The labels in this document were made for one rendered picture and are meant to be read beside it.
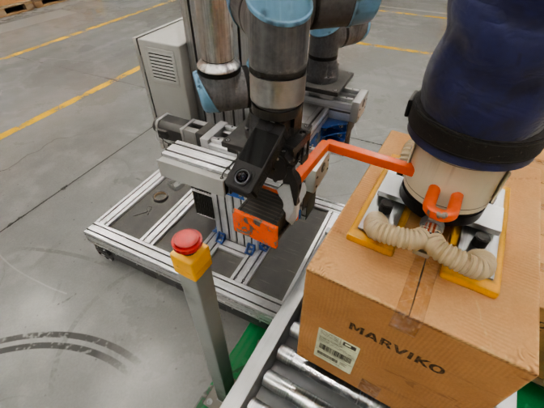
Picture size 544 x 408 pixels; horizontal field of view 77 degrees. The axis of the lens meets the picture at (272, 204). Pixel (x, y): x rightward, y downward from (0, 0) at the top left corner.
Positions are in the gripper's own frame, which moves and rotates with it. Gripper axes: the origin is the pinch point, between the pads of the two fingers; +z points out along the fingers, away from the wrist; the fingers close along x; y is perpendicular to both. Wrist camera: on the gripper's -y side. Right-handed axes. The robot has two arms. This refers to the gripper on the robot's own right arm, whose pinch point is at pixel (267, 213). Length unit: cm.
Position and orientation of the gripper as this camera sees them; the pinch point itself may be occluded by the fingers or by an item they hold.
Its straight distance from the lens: 59.5
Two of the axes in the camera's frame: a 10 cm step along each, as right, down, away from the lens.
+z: -0.2, 7.4, 6.7
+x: -8.6, -3.5, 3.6
